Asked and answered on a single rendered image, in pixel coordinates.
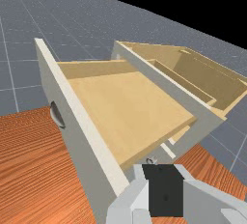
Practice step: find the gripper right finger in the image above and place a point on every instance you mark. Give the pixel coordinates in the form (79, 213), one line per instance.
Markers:
(199, 202)

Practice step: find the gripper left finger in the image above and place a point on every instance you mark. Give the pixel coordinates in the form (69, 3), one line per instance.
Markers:
(141, 199)

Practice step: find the open cabinet drawer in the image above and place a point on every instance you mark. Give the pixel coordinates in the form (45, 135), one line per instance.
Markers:
(128, 112)

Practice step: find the pale cabinet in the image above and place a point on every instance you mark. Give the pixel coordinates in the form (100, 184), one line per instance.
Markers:
(180, 96)

